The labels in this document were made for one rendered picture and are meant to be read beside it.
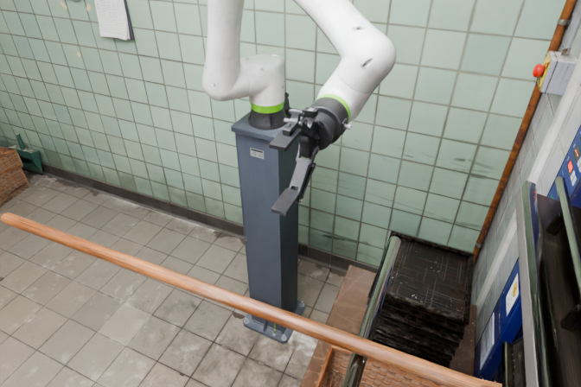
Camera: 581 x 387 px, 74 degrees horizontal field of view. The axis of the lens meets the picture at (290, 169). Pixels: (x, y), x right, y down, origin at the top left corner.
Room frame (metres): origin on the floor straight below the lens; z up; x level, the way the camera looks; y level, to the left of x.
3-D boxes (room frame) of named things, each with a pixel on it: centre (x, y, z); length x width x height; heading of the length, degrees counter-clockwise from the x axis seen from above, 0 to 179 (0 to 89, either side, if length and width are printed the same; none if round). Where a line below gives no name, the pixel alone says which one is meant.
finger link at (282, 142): (0.57, 0.01, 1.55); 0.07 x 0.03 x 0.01; 157
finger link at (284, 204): (0.57, 0.01, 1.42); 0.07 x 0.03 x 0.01; 157
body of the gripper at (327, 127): (0.69, -0.04, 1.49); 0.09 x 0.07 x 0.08; 157
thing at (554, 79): (1.13, -0.80, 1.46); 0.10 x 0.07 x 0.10; 156
